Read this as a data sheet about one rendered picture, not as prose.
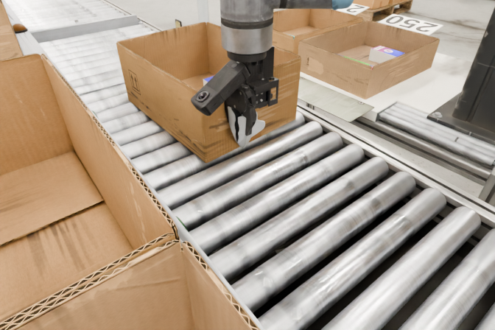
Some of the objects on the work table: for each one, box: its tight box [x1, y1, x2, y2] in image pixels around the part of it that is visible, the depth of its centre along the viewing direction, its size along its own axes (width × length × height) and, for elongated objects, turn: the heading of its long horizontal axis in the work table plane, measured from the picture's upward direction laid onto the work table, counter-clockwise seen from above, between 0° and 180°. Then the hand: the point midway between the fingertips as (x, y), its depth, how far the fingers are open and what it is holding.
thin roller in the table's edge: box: [379, 112, 495, 166], centre depth 85 cm, size 2×28×2 cm, turn 41°
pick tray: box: [298, 21, 440, 99], centre depth 115 cm, size 28×38×10 cm
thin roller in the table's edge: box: [390, 106, 495, 152], centre depth 88 cm, size 2×28×2 cm, turn 41°
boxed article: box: [368, 46, 405, 63], centre depth 119 cm, size 6×10×5 cm, turn 39°
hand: (239, 143), depth 72 cm, fingers closed
